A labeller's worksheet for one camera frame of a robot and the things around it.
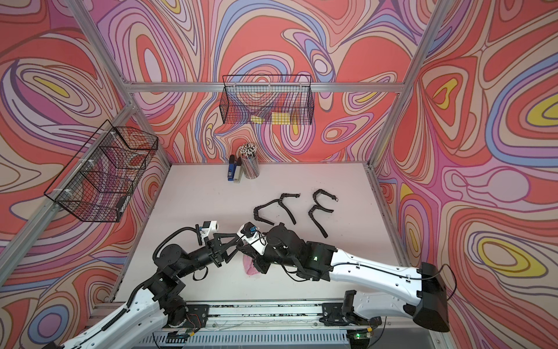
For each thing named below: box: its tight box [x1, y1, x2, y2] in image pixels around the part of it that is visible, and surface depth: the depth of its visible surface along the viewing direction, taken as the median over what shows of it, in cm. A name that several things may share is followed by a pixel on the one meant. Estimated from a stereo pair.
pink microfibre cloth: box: [242, 254, 261, 276], surface depth 84 cm
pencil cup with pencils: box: [239, 142, 261, 180], surface depth 106 cm
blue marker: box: [227, 154, 236, 182], surface depth 115 cm
